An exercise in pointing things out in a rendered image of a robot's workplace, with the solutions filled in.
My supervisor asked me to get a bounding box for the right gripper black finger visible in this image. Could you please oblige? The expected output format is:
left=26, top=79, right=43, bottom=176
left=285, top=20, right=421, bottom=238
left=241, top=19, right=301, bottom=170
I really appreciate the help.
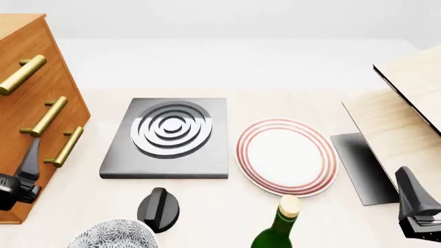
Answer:
left=394, top=165, right=441, bottom=221

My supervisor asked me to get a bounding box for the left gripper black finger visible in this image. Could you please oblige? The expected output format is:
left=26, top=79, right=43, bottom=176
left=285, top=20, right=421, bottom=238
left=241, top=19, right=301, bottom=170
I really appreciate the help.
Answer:
left=14, top=136, right=42, bottom=182

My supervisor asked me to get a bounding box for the green glass bottle with cork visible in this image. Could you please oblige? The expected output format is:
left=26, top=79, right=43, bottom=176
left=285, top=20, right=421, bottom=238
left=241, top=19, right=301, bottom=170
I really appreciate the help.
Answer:
left=250, top=194, right=302, bottom=248

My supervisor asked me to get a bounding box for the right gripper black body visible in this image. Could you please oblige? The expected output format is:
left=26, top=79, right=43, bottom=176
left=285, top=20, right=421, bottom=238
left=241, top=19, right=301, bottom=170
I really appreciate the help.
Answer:
left=398, top=211, right=441, bottom=242

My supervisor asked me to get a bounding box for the white plate with red rings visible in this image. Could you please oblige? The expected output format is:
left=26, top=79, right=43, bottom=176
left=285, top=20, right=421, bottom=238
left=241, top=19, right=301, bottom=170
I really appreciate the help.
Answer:
left=235, top=118, right=340, bottom=198

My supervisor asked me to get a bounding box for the wooden drawer, lowest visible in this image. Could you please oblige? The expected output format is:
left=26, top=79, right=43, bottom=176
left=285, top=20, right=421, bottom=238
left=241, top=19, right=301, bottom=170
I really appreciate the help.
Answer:
left=0, top=85, right=92, bottom=225

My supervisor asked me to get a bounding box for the pale wooden shelf, black panel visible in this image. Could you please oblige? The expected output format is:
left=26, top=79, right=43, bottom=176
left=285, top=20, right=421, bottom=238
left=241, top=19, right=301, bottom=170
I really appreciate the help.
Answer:
left=329, top=44, right=441, bottom=207

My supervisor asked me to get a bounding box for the wooden cabinet with drawers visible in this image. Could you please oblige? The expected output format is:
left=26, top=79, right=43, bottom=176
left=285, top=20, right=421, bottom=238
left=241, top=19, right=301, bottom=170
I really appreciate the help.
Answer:
left=0, top=13, right=92, bottom=225

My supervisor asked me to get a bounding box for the wooden drawer, highest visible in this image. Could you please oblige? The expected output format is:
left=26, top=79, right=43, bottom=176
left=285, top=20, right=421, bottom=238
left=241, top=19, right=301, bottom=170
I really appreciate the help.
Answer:
left=0, top=24, right=62, bottom=114

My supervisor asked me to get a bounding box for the brass handle of lowest drawer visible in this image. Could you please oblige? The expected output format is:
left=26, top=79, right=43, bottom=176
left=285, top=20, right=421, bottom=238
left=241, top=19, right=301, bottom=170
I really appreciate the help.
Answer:
left=43, top=126, right=85, bottom=169

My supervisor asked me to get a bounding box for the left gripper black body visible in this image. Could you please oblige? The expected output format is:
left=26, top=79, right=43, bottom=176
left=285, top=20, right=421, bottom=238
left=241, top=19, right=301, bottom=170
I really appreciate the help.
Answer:
left=15, top=177, right=43, bottom=204

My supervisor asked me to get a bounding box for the patterned grey-white bowl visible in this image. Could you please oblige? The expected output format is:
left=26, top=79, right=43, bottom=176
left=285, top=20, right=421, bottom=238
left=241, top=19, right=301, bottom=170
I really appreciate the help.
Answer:
left=65, top=218, right=159, bottom=248

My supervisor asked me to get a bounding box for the brass handle of highest drawer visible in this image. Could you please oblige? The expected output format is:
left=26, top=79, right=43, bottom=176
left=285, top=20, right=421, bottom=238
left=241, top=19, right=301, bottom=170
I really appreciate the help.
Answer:
left=0, top=54, right=48, bottom=97

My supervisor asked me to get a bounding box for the round black stove knob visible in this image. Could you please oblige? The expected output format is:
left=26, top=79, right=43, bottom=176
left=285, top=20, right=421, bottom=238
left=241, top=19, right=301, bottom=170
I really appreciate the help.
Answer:
left=136, top=187, right=181, bottom=234

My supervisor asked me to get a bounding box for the flat black stove plate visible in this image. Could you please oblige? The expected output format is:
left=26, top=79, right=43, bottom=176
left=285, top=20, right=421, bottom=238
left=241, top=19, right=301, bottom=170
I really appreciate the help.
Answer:
left=99, top=97, right=229, bottom=180

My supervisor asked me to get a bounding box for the brass handle of middle-height drawer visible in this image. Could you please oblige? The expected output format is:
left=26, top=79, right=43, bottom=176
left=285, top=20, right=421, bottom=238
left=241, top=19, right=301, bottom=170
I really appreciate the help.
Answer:
left=19, top=95, right=69, bottom=138

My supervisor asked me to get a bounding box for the wooden drawer, middle height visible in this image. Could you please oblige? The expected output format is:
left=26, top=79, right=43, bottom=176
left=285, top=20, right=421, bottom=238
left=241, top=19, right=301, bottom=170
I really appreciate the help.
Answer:
left=0, top=54, right=76, bottom=182

